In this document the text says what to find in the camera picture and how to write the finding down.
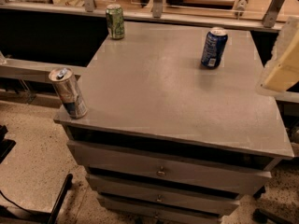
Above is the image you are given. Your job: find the silver redbull can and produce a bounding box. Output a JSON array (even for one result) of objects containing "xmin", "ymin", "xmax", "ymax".
[{"xmin": 49, "ymin": 67, "xmax": 88, "ymax": 119}]

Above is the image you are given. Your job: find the grey metal railing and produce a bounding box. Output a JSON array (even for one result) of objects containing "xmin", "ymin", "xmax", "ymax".
[{"xmin": 0, "ymin": 0, "xmax": 299, "ymax": 31}]

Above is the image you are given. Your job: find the bottom grey drawer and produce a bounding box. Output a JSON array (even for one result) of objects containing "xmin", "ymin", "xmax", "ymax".
[{"xmin": 97, "ymin": 195, "xmax": 221, "ymax": 224}]

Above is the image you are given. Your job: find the green soda can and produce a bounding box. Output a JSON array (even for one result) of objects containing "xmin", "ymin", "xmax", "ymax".
[{"xmin": 106, "ymin": 4, "xmax": 125, "ymax": 39}]

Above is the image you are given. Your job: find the black chair leg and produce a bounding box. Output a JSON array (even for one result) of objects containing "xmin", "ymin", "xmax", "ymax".
[{"xmin": 47, "ymin": 174, "xmax": 73, "ymax": 224}]

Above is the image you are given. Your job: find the middle grey drawer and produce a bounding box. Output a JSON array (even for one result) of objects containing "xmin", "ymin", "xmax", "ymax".
[{"xmin": 86, "ymin": 174, "xmax": 239, "ymax": 216}]

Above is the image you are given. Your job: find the blue pepsi can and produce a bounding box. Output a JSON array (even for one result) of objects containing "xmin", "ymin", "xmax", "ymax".
[{"xmin": 201, "ymin": 27, "xmax": 228, "ymax": 68}]

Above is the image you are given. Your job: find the top grey drawer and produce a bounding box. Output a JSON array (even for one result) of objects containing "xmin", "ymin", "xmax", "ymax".
[{"xmin": 67, "ymin": 140, "xmax": 271, "ymax": 195}]

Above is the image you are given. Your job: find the grey drawer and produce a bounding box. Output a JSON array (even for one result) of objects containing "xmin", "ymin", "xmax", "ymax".
[
  {"xmin": 86, "ymin": 174, "xmax": 239, "ymax": 216},
  {"xmin": 67, "ymin": 140, "xmax": 271, "ymax": 195},
  {"xmin": 97, "ymin": 195, "xmax": 221, "ymax": 224}
]

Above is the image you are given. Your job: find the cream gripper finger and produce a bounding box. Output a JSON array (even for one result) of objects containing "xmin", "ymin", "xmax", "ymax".
[
  {"xmin": 272, "ymin": 17, "xmax": 299, "ymax": 60},
  {"xmin": 262, "ymin": 31, "xmax": 299, "ymax": 91}
]

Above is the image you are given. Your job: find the grey drawer cabinet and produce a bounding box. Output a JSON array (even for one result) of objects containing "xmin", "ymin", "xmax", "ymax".
[{"xmin": 53, "ymin": 21, "xmax": 295, "ymax": 224}]

